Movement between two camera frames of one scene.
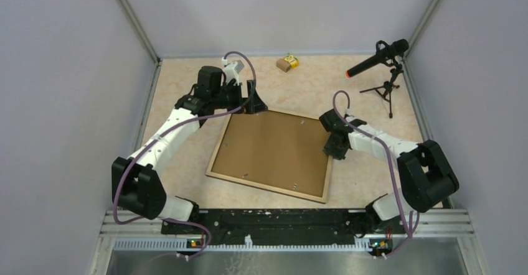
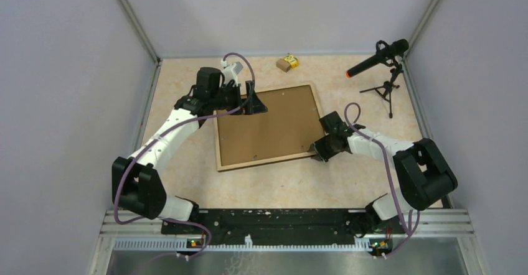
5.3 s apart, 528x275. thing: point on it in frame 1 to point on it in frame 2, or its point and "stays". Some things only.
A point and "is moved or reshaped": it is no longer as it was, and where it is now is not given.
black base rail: (276, 226) stays
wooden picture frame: (277, 150) is moved or reshaped
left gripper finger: (255, 104) stays
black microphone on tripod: (391, 54) stays
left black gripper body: (230, 97) stays
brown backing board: (279, 150) is moved or reshaped
